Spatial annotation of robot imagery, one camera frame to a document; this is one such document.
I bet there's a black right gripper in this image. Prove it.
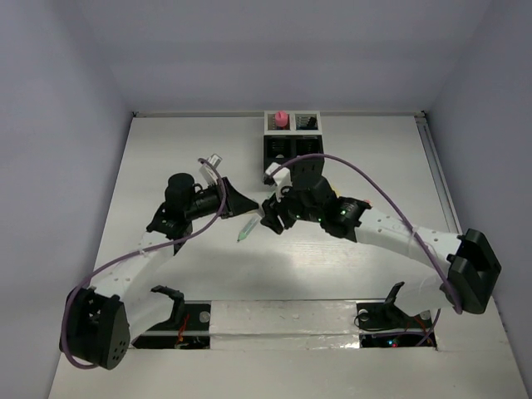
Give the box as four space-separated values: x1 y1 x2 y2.
260 179 323 233

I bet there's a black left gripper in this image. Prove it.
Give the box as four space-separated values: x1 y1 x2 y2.
185 177 257 220

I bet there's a pink bottle of pens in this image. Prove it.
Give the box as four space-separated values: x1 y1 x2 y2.
273 111 289 130

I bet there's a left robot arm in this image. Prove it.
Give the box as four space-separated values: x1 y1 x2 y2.
59 173 259 370

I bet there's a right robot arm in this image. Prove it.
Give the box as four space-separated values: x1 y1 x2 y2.
261 188 501 326

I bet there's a clear green highlighter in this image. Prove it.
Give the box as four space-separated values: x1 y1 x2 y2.
237 215 260 243

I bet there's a black slotted organizer box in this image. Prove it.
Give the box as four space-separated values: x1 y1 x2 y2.
263 135 324 177

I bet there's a white slotted organizer box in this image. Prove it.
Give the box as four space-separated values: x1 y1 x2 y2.
264 110 323 135

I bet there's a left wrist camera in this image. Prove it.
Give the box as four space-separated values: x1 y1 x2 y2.
199 154 222 186

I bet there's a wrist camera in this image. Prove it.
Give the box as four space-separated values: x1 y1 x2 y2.
199 154 222 186
264 162 292 202

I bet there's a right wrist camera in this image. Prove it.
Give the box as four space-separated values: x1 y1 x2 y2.
264 162 292 202

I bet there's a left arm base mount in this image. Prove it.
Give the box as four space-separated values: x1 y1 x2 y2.
131 285 211 350

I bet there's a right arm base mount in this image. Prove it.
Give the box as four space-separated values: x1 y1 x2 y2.
353 282 437 348

